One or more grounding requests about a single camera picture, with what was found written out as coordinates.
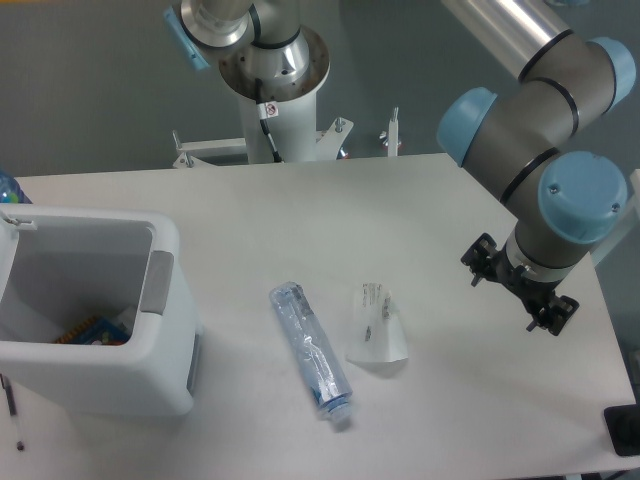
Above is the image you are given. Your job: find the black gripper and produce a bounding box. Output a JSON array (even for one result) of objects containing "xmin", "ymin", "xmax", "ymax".
[{"xmin": 461, "ymin": 233, "xmax": 580, "ymax": 336}]

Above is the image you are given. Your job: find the crushed clear plastic bottle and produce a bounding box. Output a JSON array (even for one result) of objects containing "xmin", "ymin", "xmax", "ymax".
[{"xmin": 269, "ymin": 282, "xmax": 353, "ymax": 427}]

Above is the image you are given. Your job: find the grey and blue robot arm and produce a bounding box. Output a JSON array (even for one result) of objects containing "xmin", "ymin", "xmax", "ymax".
[{"xmin": 164, "ymin": 1, "xmax": 636, "ymax": 335}]

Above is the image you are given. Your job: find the white plastic trash can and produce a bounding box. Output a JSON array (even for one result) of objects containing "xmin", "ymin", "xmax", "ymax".
[{"xmin": 1, "ymin": 204, "xmax": 203, "ymax": 416}]

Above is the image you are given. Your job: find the black table clamp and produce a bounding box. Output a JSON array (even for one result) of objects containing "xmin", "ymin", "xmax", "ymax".
[{"xmin": 603, "ymin": 404, "xmax": 639, "ymax": 457}]

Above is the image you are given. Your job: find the colourful snack wrapper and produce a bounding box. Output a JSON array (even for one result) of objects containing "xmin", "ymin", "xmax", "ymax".
[{"xmin": 52, "ymin": 316, "xmax": 130, "ymax": 346}]

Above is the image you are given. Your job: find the blue water bottle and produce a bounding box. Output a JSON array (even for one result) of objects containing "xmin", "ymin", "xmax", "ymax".
[{"xmin": 0, "ymin": 170, "xmax": 32, "ymax": 204}]

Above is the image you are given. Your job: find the black pen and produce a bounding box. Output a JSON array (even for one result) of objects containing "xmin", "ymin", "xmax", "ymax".
[{"xmin": 1, "ymin": 375, "xmax": 25, "ymax": 453}]

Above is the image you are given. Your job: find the white frame post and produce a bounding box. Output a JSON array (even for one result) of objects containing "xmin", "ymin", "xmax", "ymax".
[{"xmin": 379, "ymin": 106, "xmax": 402, "ymax": 157}]

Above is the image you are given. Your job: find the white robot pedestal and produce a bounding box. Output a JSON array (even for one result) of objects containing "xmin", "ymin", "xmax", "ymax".
[{"xmin": 219, "ymin": 26, "xmax": 330, "ymax": 164}]

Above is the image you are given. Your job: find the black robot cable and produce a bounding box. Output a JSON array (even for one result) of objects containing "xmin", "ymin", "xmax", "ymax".
[{"xmin": 255, "ymin": 78, "xmax": 285, "ymax": 164}]

